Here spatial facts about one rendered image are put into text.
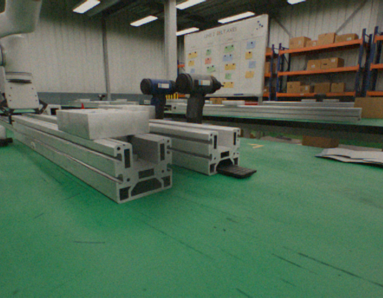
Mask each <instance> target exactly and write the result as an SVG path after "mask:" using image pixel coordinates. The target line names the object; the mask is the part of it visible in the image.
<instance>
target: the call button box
mask: <svg viewBox="0 0 383 298"><path fill-rule="evenodd" d="M12 142H13V139H12V137H10V138H7V133H6V128H5V127H3V126H2V125H0V147H3V146H8V143H12Z"/></svg>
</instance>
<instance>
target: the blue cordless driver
mask: <svg viewBox="0 0 383 298"><path fill-rule="evenodd" d="M140 89H141V92H142V93H143V94H144V95H152V98H151V101H150V106H155V119H157V120H163V121H173V120H172V119H167V118H164V105H165V104H166V99H167V98H166V97H165V96H166V95H173V94H175V93H176V92H178V91H177V89H176V85H175V81H173V80H167V79H150V78H147V79H142V81H141V83H140Z"/></svg>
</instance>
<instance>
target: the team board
mask: <svg viewBox="0 0 383 298"><path fill-rule="evenodd" d="M267 25H268V15H267V14H264V15H261V16H258V17H254V18H250V19H247V20H243V21H238V22H234V23H231V24H227V25H223V26H220V27H216V28H212V29H209V30H204V31H201V32H198V33H193V34H189V35H185V36H184V46H185V73H192V74H199V75H208V76H214V77H215V78H216V79H217V80H218V81H220V83H221V84H222V85H224V87H221V88H220V89H219V90H217V91H216V92H215V93H214V94H211V95H210V94H207V95H206V96H205V97H223V96H256V97H258V102H259V103H258V106H262V97H263V93H264V73H265V54H266V43H267Z"/></svg>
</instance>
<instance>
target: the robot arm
mask: <svg viewBox="0 0 383 298"><path fill-rule="evenodd" d="M41 4H42V0H6V6H5V11H4V12H2V13H0V66H3V67H4V70H5V77H6V80H9V81H8V82H6V83H5V99H4V100H3V101H1V102H0V110H1V111H2V112H3V113H5V114H6V115H8V120H9V124H11V126H13V124H12V122H14V120H12V113H13V112H14V110H15V109H33V110H34V111H35V112H36V115H41V114H42V113H43V112H44V111H45V109H46V107H47V106H48V104H46V103H45V102H43V101H41V100H39V98H38V96H37V91H36V88H35V85H34V84H33V83H32V82H30V81H31V80H32V79H34V78H33V76H32V70H31V62H30V53H29V48H28V40H27V39H26V38H25V37H22V36H20V35H15V34H28V33H32V32H33V31H35V29H36V28H37V24H38V18H39V14H40V9H41ZM39 103H40V104H42V105H43V107H42V108H41V109H40V110H39V109H38V108H39ZM4 104H7V108H9V110H8V111H7V110H6V109H4V108H3V107H2V106H3V105H4Z"/></svg>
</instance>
